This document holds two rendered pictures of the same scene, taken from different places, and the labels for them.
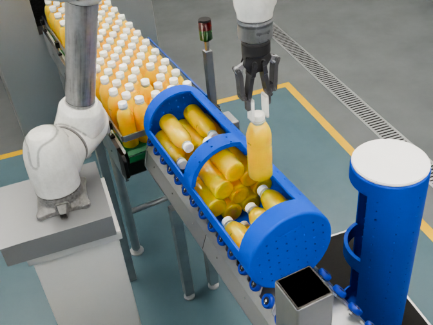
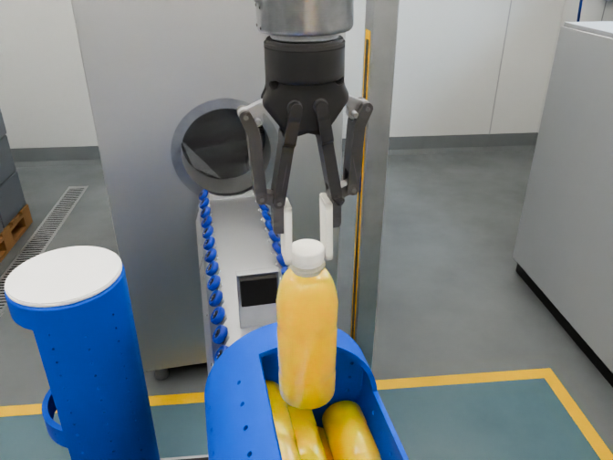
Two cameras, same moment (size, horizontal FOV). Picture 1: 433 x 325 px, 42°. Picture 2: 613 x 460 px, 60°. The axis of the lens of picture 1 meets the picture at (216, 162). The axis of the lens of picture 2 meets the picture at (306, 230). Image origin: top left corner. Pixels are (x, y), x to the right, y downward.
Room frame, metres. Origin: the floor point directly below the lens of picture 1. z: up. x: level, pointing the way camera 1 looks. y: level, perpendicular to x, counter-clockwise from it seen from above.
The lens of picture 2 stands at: (1.82, -0.03, 1.76)
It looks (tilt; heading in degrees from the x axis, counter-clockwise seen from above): 28 degrees down; 190
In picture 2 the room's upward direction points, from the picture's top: straight up
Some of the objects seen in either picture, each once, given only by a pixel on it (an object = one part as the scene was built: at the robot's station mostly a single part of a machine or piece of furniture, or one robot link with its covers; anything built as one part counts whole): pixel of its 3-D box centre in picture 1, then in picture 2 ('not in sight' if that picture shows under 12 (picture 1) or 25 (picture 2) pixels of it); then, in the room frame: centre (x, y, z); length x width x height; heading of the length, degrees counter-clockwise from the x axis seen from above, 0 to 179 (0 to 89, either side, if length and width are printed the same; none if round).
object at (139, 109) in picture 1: (143, 120); not in sight; (2.08, 0.30, 1.00); 0.07 x 0.07 x 0.19
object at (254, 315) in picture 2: not in sight; (258, 299); (0.78, -0.34, 1.00); 0.10 x 0.04 x 0.15; 113
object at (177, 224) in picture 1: (182, 255); not in sight; (1.92, 0.21, 0.31); 0.06 x 0.06 x 0.63; 23
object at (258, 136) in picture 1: (259, 147); (306, 329); (1.31, -0.13, 1.35); 0.07 x 0.07 x 0.19
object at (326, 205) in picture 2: (250, 109); (326, 226); (1.30, -0.11, 1.49); 0.03 x 0.01 x 0.07; 23
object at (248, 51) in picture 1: (256, 55); (305, 85); (1.31, -0.13, 1.65); 0.08 x 0.07 x 0.09; 113
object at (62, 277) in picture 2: not in sight; (65, 274); (0.79, -0.85, 1.03); 0.28 x 0.28 x 0.01
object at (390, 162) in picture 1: (390, 161); not in sight; (1.58, -0.63, 1.03); 0.28 x 0.28 x 0.01
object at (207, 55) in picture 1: (216, 142); not in sight; (2.50, -0.01, 0.55); 0.04 x 0.04 x 1.10; 23
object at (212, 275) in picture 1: (208, 244); not in sight; (1.97, 0.08, 0.31); 0.06 x 0.06 x 0.63; 23
